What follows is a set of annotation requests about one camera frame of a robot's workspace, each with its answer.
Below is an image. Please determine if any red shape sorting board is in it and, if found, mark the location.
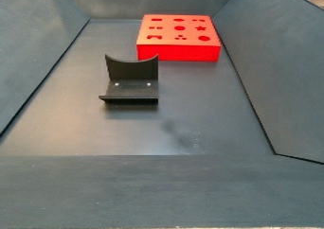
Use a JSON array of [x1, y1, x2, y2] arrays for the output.
[[136, 14, 221, 62]]

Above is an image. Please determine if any black curved stand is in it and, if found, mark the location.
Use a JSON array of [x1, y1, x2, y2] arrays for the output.
[[99, 56, 159, 104]]

